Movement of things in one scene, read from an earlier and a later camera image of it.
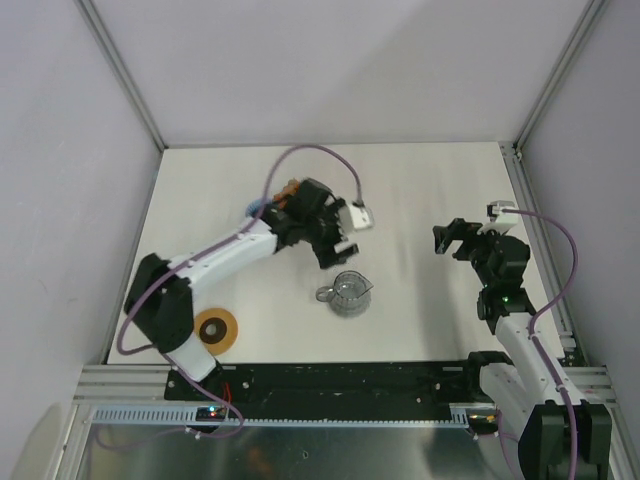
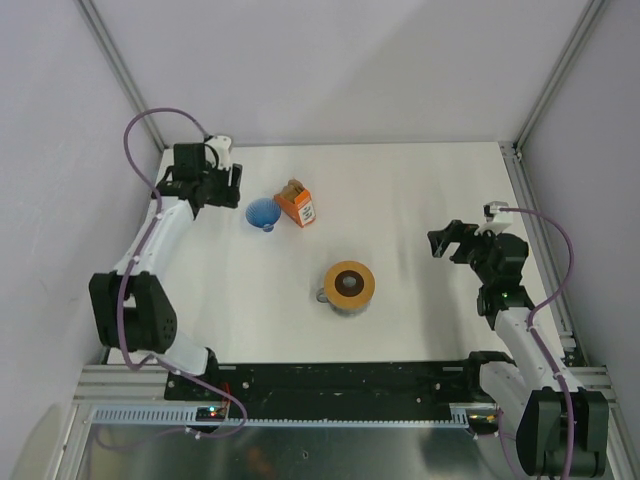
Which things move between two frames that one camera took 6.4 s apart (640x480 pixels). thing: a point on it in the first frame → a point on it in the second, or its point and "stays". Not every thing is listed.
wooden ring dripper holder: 217,328 → 349,286
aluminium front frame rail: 122,383 stays
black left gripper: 327,256 → 230,195
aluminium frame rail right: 568,322 stays
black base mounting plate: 331,384 stays
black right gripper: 492,235 stays
